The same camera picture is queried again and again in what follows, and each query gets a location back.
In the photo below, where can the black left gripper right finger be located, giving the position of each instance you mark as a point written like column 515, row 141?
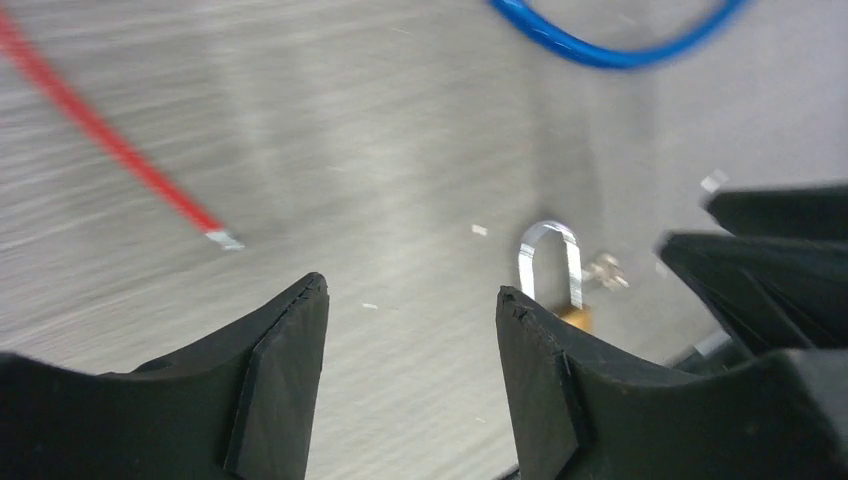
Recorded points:
column 581, row 408

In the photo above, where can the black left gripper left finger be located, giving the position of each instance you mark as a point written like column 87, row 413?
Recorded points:
column 238, row 403

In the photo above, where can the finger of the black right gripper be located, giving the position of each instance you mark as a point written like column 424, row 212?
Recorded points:
column 767, row 293
column 811, row 213

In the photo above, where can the brass padlock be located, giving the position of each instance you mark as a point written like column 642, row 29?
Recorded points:
column 556, row 281

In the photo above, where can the padlock keys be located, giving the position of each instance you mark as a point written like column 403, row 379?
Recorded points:
column 605, row 271

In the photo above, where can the red cable lock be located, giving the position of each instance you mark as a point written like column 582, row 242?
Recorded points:
column 35, row 68

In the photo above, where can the blue cable lock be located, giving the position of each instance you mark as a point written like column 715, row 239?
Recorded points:
column 604, row 52

